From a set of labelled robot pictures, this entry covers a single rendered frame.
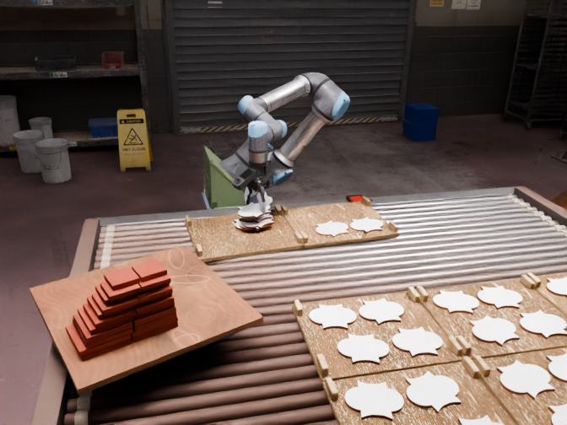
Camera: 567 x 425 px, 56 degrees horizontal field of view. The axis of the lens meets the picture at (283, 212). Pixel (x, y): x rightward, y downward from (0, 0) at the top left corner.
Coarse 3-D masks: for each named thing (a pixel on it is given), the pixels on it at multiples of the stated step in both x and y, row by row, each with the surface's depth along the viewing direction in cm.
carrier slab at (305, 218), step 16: (288, 208) 238; (304, 208) 239; (320, 208) 239; (336, 208) 239; (352, 208) 239; (368, 208) 240; (304, 224) 224; (384, 224) 225; (320, 240) 211; (336, 240) 211; (352, 240) 213
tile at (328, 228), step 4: (316, 224) 222; (320, 224) 222; (324, 224) 222; (328, 224) 222; (332, 224) 222; (336, 224) 222; (340, 224) 222; (344, 224) 222; (316, 228) 219; (320, 228) 219; (324, 228) 219; (328, 228) 219; (332, 228) 219; (336, 228) 219; (340, 228) 219; (344, 228) 219; (316, 232) 217; (320, 232) 216; (324, 232) 216; (328, 232) 216; (332, 232) 216; (336, 232) 216; (340, 232) 216; (344, 232) 216; (332, 236) 214
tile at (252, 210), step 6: (252, 204) 221; (258, 204) 221; (240, 210) 216; (246, 210) 216; (252, 210) 216; (258, 210) 216; (240, 216) 213; (246, 216) 212; (252, 216) 212; (258, 216) 212
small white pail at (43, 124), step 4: (32, 120) 589; (36, 120) 593; (40, 120) 596; (44, 120) 596; (48, 120) 595; (32, 124) 577; (36, 124) 577; (40, 124) 578; (44, 124) 579; (48, 124) 583; (32, 128) 582; (36, 128) 580; (40, 128) 581; (44, 128) 582; (48, 128) 586; (44, 132) 583; (48, 132) 587; (48, 136) 588; (52, 136) 596
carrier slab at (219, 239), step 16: (192, 224) 222; (208, 224) 222; (224, 224) 222; (272, 224) 223; (288, 224) 223; (192, 240) 209; (208, 240) 209; (224, 240) 209; (240, 240) 210; (256, 240) 210; (272, 240) 210; (288, 240) 210; (208, 256) 198; (224, 256) 199; (240, 256) 201
